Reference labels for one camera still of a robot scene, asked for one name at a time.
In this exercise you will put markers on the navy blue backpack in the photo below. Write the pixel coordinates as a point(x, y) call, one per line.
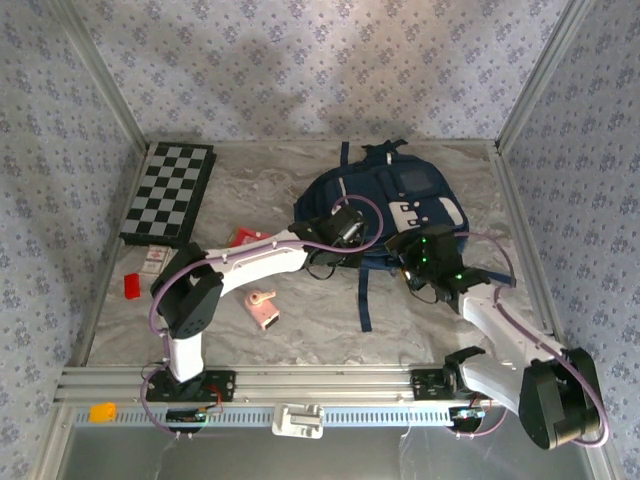
point(320, 200)

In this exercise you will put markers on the red pencil pouch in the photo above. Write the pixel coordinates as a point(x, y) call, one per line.
point(247, 236)

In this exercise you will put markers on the pink pencil sharpener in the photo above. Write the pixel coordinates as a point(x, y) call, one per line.
point(262, 307)

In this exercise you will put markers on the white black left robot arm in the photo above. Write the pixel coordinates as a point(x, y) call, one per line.
point(260, 257)

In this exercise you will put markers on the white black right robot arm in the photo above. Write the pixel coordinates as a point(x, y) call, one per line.
point(500, 325)

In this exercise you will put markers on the small circuit board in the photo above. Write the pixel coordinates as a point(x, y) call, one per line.
point(467, 413)
point(192, 415)

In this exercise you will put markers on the black grey chessboard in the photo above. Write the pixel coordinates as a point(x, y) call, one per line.
point(165, 190)

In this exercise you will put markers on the small red block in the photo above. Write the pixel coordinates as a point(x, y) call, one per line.
point(132, 286)

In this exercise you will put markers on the grey metal panel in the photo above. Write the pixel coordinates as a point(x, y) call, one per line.
point(350, 455)

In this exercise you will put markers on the yellow plastic block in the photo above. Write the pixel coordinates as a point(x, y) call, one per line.
point(102, 413)

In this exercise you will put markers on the aluminium side rail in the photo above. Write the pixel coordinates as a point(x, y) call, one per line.
point(105, 280)
point(525, 240)

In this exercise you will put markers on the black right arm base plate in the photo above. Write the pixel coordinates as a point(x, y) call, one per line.
point(425, 385)

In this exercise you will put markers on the aluminium cross rail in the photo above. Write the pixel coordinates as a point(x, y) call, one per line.
point(325, 382)

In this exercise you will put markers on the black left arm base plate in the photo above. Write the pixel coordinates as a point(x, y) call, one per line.
point(220, 385)

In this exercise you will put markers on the white plastic bracket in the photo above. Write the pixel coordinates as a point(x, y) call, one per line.
point(297, 420)

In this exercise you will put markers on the aluminium frame post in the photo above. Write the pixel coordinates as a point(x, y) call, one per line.
point(102, 75)
point(542, 75)

